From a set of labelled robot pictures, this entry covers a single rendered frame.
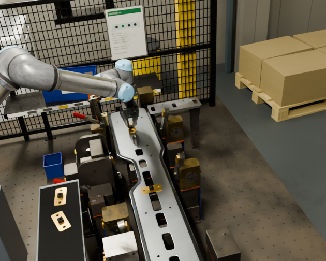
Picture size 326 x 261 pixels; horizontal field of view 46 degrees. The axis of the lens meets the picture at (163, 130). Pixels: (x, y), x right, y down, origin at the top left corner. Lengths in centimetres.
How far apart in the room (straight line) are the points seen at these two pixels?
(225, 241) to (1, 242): 79
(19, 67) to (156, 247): 77
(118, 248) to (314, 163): 241
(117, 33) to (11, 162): 98
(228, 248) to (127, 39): 142
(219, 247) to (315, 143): 243
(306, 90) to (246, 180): 196
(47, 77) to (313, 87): 294
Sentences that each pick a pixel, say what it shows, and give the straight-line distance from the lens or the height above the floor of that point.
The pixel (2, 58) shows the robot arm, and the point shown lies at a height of 154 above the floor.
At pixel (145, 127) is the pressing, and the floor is 100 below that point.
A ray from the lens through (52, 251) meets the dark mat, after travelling 121.
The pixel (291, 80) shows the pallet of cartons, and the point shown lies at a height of 43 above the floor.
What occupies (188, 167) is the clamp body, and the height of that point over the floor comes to 105.
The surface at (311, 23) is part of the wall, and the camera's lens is 509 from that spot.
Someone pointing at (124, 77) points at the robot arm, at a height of 132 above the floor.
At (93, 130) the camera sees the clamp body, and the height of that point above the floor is 105.
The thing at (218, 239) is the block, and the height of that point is 103.
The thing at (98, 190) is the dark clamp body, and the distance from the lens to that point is 147.
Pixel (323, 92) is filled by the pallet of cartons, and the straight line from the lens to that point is 399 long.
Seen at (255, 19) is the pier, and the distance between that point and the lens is 445.
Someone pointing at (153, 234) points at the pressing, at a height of 100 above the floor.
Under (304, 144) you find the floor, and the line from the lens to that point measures 359.
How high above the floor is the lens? 205
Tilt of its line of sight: 34 degrees down
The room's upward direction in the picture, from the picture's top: 4 degrees counter-clockwise
